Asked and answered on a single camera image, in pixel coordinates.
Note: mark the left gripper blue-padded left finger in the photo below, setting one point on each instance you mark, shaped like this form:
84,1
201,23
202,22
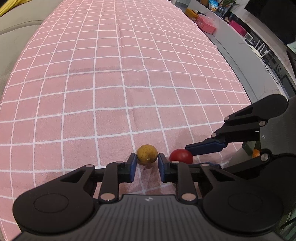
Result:
87,177

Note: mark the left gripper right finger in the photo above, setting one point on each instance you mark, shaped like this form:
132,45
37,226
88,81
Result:
184,176

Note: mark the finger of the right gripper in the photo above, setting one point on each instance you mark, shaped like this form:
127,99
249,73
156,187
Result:
242,126

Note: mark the brown longan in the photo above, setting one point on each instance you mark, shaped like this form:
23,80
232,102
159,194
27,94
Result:
146,154

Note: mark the red cherry tomato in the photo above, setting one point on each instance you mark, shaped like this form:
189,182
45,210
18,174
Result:
181,155

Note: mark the small orange mandarin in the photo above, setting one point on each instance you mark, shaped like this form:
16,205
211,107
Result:
255,153

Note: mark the pink checkered tablecloth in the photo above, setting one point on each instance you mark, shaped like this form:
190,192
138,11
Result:
99,79

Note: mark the pink tissue box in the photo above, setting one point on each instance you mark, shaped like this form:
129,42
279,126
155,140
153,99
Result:
206,24

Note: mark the orange box on counter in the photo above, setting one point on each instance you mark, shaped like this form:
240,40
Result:
191,14

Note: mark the grey sofa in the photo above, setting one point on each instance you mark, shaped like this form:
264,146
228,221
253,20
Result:
17,27

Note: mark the yellow cloth on sofa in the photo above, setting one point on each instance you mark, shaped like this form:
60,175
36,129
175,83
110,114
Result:
8,5

